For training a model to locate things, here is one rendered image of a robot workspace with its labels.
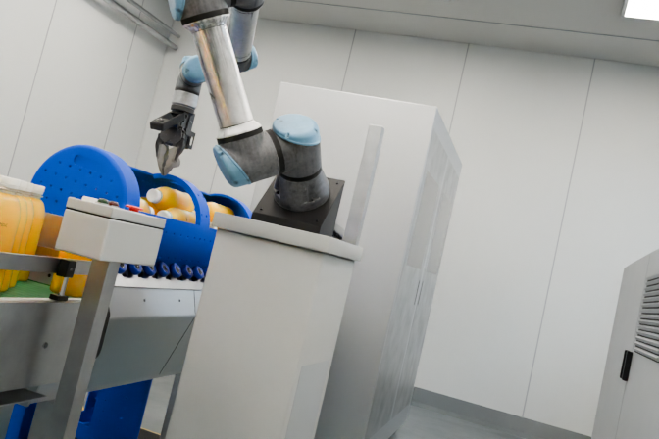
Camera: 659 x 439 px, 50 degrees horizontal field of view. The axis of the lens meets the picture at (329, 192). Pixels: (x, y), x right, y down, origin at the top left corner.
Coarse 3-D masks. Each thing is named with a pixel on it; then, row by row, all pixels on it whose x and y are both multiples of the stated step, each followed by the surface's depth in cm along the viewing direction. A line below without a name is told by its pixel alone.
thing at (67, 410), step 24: (96, 264) 136; (96, 288) 135; (96, 312) 135; (72, 336) 135; (96, 336) 136; (72, 360) 134; (72, 384) 133; (72, 408) 133; (48, 432) 133; (72, 432) 134
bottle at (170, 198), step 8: (168, 192) 207; (176, 192) 210; (184, 192) 219; (160, 200) 204; (168, 200) 206; (176, 200) 209; (184, 200) 215; (160, 208) 207; (168, 208) 208; (184, 208) 216; (192, 208) 220
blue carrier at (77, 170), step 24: (48, 168) 174; (72, 168) 172; (96, 168) 171; (120, 168) 170; (48, 192) 173; (72, 192) 171; (96, 192) 170; (120, 192) 168; (144, 192) 221; (192, 192) 208; (240, 216) 252; (168, 240) 191; (192, 240) 204; (168, 264) 204; (192, 264) 216
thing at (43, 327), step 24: (0, 312) 121; (24, 312) 127; (48, 312) 134; (72, 312) 141; (0, 336) 122; (24, 336) 128; (48, 336) 135; (0, 360) 124; (24, 360) 130; (48, 360) 136; (0, 384) 125; (24, 384) 131
